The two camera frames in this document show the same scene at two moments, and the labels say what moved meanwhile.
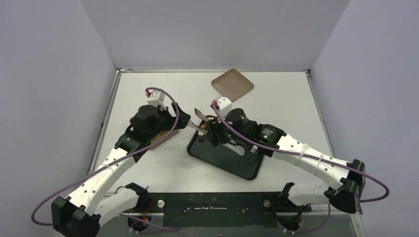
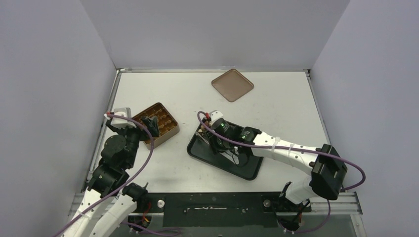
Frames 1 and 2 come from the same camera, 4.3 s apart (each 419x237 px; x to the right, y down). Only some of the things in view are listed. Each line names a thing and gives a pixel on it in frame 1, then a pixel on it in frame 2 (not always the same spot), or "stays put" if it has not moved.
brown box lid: x=231 y=84 stays put
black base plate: x=217 y=209 stays put
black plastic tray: x=244 y=163 stays put
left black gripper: x=171 y=120 → x=151 y=123
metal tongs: x=201 y=116 → x=199 y=135
